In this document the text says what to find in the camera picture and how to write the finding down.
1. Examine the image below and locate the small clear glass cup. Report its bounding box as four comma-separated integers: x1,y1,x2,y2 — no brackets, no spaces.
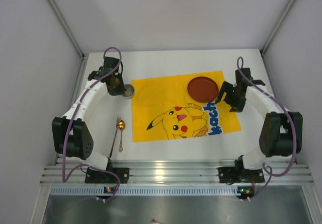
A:
122,84,135,100

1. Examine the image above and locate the yellow Pikachu placemat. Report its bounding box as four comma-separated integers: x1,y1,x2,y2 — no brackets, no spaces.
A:
131,71,242,142

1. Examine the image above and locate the right aluminium frame post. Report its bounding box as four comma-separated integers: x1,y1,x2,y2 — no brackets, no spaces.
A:
260,0,298,57

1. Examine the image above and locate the left aluminium frame post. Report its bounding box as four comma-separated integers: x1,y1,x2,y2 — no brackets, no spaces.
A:
46,0,85,58

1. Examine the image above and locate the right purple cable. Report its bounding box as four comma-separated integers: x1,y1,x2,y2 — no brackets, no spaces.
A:
236,56,297,177

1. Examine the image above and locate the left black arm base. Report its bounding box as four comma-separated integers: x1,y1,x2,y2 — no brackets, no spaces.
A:
85,168,130,184

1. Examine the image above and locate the aluminium front rail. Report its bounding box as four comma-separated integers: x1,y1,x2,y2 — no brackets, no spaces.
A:
40,159,313,185

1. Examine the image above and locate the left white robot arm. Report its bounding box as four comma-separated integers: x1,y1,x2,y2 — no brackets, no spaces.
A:
52,56,125,171

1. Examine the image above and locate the rose gold spoon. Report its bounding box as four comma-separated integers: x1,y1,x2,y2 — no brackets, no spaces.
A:
117,120,126,153

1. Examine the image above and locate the aluminium frame post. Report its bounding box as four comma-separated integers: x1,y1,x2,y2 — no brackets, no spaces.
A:
46,0,85,58
260,0,298,57

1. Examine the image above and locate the slotted cable duct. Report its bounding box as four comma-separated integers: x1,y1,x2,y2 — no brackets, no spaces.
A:
50,186,254,196

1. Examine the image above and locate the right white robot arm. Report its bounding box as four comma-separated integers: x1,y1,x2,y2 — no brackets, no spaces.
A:
215,68,303,170

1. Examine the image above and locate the rose gold fork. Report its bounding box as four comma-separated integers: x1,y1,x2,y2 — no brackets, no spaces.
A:
109,117,121,158

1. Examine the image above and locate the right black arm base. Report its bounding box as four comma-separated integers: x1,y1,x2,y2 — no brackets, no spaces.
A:
218,167,265,185

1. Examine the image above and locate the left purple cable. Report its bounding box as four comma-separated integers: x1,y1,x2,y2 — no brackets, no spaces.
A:
61,47,124,183

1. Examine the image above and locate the red round plate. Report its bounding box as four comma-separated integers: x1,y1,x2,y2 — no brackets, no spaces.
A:
187,76,219,103

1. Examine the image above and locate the purple cable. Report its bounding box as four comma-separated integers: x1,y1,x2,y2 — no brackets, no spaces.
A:
236,56,297,177
61,47,124,183

